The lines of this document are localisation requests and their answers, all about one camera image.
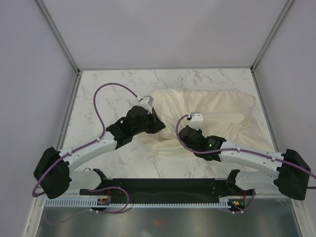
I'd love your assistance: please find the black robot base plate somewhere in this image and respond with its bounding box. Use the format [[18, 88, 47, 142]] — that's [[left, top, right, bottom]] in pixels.
[[79, 178, 253, 203]]

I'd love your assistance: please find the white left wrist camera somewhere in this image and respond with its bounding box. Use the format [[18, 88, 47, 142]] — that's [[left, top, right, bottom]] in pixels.
[[137, 96, 154, 114]]

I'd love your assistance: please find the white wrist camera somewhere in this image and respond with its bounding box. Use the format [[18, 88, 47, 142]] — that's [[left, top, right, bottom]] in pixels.
[[187, 112, 204, 130], [137, 96, 154, 114]]

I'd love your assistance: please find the cream satin pillowcase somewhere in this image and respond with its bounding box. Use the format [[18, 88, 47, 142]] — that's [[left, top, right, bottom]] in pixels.
[[140, 89, 274, 160]]

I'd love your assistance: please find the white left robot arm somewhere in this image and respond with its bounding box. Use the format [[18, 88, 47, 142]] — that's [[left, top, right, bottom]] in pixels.
[[33, 106, 165, 199]]

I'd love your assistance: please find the aluminium frame post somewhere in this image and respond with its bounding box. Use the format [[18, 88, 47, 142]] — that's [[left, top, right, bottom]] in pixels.
[[250, 0, 296, 73], [34, 0, 80, 76]]

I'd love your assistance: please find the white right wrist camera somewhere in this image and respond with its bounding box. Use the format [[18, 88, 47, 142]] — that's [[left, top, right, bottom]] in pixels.
[[187, 112, 204, 130]]

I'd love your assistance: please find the shiny metal sheet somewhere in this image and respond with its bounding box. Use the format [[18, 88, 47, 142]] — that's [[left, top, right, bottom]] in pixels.
[[36, 198, 303, 237]]

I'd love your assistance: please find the white slotted cable duct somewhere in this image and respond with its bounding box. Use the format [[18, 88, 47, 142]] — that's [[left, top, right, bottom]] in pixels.
[[44, 197, 236, 208]]

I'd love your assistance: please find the left aluminium frame post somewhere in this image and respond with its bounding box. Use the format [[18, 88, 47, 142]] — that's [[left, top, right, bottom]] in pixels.
[[34, 0, 80, 76]]

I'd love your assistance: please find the right aluminium frame post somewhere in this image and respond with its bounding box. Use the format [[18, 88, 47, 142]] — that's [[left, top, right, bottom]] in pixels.
[[250, 0, 296, 73]]

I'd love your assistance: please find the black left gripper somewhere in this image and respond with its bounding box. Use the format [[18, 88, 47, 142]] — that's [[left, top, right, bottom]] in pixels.
[[132, 109, 165, 135]]

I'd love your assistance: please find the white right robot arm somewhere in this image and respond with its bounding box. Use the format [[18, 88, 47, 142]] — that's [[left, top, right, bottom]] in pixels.
[[176, 125, 311, 200]]

